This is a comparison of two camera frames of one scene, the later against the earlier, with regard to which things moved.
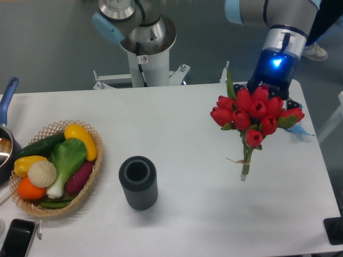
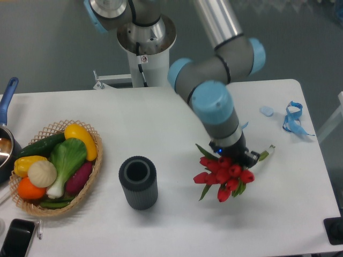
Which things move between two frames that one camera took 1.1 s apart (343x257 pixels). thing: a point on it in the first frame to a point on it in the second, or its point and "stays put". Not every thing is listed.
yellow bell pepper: [22, 164] stays put
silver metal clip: [39, 229] stays put
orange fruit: [28, 190] stays put
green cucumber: [41, 148] stays put
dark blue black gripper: [274, 69] to [238, 152]
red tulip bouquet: [255, 115] to [222, 174]
